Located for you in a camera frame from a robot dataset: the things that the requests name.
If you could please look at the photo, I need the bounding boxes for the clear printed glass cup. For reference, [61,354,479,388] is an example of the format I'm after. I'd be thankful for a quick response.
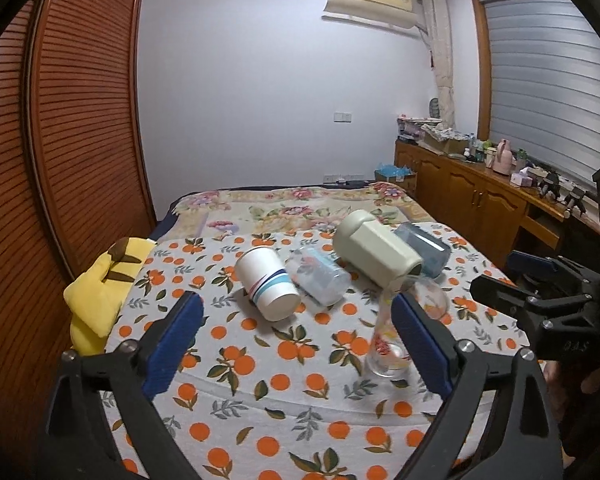
[364,274,452,380]

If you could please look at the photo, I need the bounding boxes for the blue translucent plastic cup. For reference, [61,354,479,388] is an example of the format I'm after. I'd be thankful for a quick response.
[394,223,451,278]

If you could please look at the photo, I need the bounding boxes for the clear plastic cup blue label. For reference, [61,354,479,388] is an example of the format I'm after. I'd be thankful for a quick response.
[285,247,351,307]

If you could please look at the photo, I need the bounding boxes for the white paper cup blue stripes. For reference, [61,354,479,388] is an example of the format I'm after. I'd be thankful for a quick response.
[235,247,301,323]

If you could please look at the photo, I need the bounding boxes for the wooden sideboard cabinet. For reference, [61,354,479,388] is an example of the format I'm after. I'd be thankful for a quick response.
[394,140,600,272]

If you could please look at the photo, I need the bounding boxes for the pink kettle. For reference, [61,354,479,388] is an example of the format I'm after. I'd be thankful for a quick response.
[492,139,515,177]

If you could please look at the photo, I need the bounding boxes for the cardboard box of clutter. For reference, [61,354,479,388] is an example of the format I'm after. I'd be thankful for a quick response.
[422,125,472,155]

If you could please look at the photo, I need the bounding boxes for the yellow plush toy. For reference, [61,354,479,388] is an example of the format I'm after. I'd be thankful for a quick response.
[64,237,156,356]

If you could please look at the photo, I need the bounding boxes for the cream faceted tumbler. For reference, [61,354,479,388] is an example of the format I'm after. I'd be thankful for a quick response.
[332,209,424,289]

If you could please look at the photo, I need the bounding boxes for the grey window blind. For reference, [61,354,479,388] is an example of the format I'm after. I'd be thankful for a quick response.
[472,0,600,186]

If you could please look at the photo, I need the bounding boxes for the orange fruit print cloth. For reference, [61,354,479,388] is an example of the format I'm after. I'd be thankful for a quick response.
[99,221,531,480]

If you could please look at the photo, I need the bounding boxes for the floral bed quilt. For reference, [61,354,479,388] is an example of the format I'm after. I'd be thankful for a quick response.
[151,181,434,242]

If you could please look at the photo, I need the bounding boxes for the brown louvered wardrobe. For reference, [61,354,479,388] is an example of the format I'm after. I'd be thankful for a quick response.
[0,0,156,464]

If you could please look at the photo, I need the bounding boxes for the insulated air conditioner pipe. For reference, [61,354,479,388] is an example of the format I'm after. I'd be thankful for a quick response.
[422,0,455,127]

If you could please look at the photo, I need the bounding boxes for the wall power strip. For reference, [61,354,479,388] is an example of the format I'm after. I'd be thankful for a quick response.
[323,174,365,185]

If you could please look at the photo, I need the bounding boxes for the white wall switch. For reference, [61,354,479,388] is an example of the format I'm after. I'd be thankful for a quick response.
[334,112,352,124]

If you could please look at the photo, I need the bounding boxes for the white wall air conditioner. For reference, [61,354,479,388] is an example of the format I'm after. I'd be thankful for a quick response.
[324,0,417,29]

